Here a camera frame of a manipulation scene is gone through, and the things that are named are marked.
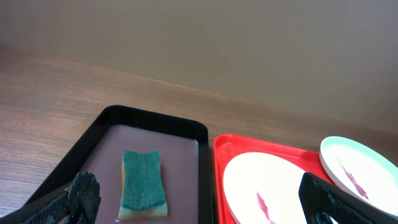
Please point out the mint green rimmed plate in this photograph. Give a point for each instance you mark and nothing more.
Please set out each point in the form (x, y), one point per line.
(361, 171)

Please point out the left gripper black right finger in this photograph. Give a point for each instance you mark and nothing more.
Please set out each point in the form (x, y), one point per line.
(323, 202)

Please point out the black tray with water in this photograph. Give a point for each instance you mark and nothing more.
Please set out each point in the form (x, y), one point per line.
(184, 159)

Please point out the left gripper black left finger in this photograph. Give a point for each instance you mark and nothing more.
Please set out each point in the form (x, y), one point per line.
(75, 202)

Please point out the white plate with red stain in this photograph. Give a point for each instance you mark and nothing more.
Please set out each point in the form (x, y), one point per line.
(263, 188)

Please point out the red plastic tray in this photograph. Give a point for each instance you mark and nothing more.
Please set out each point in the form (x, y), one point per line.
(227, 146)

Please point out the green yellow sponge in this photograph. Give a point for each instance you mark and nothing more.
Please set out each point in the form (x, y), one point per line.
(143, 194)

